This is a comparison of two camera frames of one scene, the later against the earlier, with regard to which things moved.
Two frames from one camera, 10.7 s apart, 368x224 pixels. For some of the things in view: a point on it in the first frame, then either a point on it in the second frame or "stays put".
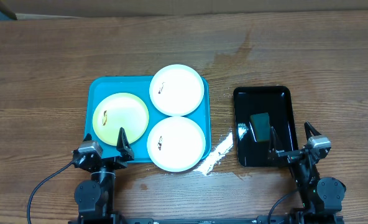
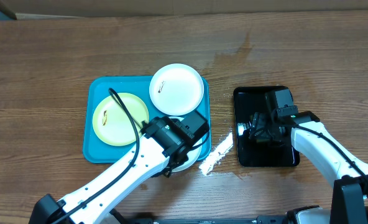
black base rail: (302, 219) stays put
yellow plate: (120, 110) stays put
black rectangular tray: (265, 125) stays put
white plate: (176, 90) stays put
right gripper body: (293, 155) → (263, 126)
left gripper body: (113, 164) → (170, 167)
